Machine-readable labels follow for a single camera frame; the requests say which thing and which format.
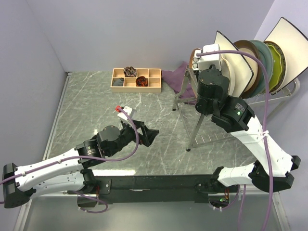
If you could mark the orange black rolled fabric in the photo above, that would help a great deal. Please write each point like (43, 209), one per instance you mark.
(141, 81)

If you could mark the steel dish rack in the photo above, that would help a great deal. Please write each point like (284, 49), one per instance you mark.
(199, 128)

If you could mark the green scalloped plate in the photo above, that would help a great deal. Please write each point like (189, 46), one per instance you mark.
(279, 67)

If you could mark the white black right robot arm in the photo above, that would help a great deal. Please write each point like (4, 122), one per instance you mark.
(271, 170)

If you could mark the brown patterned rolled fabric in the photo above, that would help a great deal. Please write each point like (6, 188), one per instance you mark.
(130, 71)

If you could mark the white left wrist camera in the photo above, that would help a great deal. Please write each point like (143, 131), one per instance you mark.
(125, 113)

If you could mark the purple cloth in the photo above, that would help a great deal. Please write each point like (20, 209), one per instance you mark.
(175, 78)

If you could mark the floral patterned round plate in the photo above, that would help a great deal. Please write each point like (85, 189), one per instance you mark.
(193, 62)

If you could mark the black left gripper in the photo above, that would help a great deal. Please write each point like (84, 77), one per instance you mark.
(148, 134)

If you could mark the wooden compartment tray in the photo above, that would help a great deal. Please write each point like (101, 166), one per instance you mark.
(153, 76)

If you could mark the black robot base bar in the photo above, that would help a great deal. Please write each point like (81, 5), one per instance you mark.
(165, 188)

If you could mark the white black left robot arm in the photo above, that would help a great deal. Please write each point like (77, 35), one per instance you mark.
(71, 171)

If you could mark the cream divided plate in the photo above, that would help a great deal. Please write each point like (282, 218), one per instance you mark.
(227, 70)

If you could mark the brown rimmed cream plate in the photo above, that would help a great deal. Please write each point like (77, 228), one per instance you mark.
(249, 47)

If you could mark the rear white square plate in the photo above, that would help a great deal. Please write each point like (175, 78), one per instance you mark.
(294, 45)

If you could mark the white square plate black rim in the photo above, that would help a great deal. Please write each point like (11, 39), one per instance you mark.
(242, 69)

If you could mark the dark grey rolled fabric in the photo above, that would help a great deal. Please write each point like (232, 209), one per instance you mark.
(118, 82)

